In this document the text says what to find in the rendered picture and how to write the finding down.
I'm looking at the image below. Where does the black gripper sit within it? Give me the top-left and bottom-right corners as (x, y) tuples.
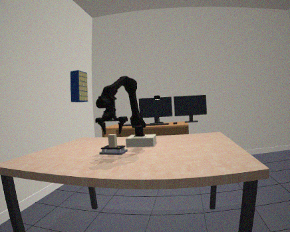
(95, 108), (128, 135)

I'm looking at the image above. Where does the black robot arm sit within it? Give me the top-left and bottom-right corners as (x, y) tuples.
(96, 76), (146, 137)

